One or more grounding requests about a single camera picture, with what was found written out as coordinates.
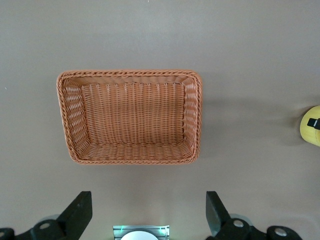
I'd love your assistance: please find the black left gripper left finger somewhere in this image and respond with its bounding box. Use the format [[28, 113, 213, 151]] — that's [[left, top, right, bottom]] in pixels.
[[0, 190, 93, 240]]

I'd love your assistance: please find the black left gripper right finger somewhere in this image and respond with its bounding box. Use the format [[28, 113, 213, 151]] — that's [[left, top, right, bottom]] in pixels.
[[205, 191, 303, 240]]

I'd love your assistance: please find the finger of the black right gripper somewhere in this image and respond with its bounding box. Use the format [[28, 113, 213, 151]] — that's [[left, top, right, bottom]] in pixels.
[[306, 117, 320, 131]]

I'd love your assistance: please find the yellow packing tape roll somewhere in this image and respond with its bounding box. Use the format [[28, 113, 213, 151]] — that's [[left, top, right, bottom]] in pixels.
[[299, 104, 320, 148]]

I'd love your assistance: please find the brown wicker basket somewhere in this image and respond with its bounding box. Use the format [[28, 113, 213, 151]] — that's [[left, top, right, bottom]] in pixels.
[[56, 68, 203, 166]]

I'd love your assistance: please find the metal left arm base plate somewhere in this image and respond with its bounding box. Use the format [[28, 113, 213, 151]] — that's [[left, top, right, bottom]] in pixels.
[[112, 224, 170, 240]]

